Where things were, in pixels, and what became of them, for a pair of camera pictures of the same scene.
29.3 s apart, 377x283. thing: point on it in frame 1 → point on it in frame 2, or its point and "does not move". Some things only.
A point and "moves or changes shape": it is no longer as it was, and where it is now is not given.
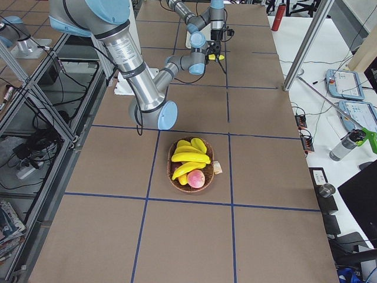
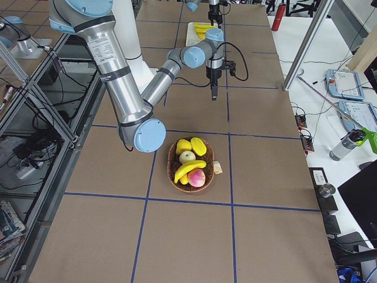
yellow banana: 212,56 moves or changes shape
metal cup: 327,190 does not move
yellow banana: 188,167 moves or changes shape
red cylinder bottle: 279,16 does not move
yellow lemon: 183,179 does not move
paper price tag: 217,168 does not move
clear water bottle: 339,152 does not move
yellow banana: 190,156 moves or changes shape
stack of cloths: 12,229 does not move
